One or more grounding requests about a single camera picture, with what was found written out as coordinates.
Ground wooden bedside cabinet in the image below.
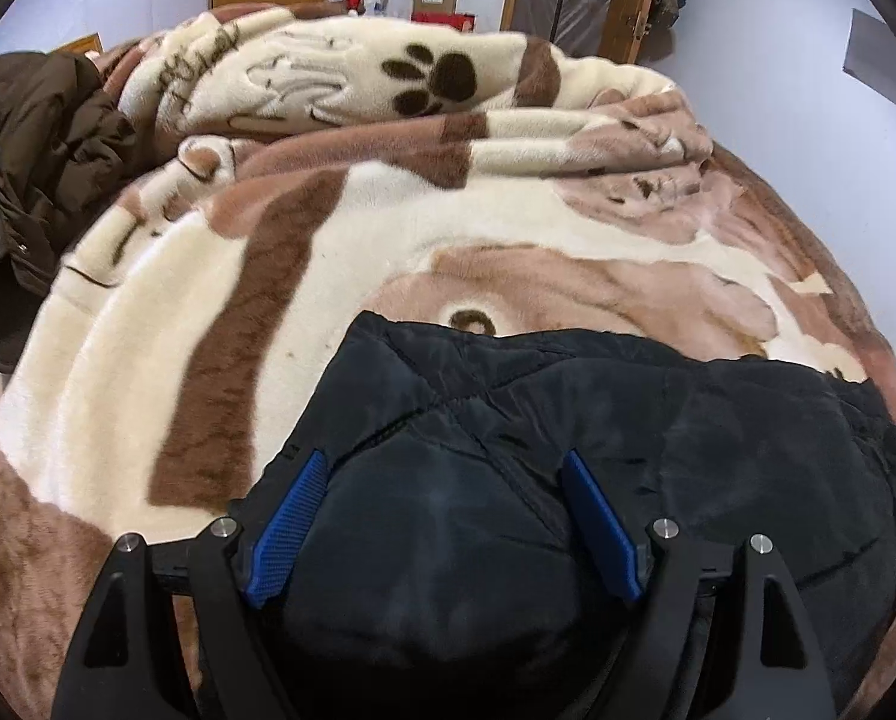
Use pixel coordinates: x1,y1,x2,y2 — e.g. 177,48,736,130
49,33,104,59

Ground wooden door frame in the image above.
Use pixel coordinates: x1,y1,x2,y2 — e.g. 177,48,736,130
499,0,668,65

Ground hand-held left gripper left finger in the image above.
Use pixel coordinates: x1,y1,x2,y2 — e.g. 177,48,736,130
50,450,330,720

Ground red box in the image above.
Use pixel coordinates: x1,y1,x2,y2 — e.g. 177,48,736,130
410,11,477,32

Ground dark hanging bag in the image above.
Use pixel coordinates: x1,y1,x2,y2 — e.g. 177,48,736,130
647,0,680,65

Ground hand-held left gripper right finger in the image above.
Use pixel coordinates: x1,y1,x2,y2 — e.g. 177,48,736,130
560,450,839,720

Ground grey wall panel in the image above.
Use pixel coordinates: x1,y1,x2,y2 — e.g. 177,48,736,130
844,9,896,117

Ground brown padded jacket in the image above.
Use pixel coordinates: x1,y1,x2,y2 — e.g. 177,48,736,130
0,52,139,376

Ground black padded jacket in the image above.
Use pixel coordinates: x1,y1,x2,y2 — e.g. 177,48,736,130
193,310,896,720

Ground brown cream paw print blanket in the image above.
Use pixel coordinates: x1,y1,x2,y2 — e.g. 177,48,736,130
0,4,896,720

